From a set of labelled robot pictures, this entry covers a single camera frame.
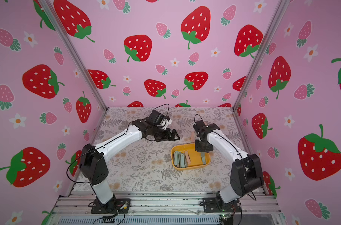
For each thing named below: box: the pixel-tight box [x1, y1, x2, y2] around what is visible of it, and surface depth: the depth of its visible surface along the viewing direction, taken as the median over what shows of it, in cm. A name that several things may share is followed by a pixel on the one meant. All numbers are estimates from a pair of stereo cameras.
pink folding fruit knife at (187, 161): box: [184, 150, 192, 168], surface depth 92 cm
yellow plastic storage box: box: [170, 143, 211, 171], surface depth 92 cm
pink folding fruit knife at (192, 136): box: [191, 131, 195, 143], surface depth 106 cm
